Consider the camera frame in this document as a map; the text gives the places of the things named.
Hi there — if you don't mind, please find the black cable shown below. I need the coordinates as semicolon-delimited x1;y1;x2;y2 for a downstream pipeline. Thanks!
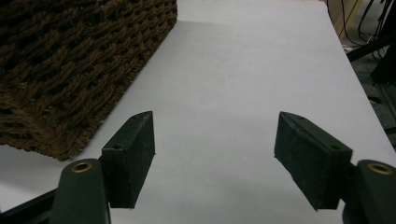
340;0;362;47

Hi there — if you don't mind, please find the brown woven basket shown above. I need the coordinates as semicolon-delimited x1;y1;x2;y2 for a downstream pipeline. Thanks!
0;0;178;162

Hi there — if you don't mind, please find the beige board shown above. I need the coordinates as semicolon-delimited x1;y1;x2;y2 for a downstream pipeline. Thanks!
325;0;364;40

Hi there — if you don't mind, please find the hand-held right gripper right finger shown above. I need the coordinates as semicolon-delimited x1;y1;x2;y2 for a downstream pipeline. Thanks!
274;111;396;224

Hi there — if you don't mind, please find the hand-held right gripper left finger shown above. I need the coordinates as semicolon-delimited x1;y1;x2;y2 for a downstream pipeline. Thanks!
49;110;156;224

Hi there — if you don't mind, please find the black metal stand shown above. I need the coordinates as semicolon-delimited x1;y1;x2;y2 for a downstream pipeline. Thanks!
346;0;396;135

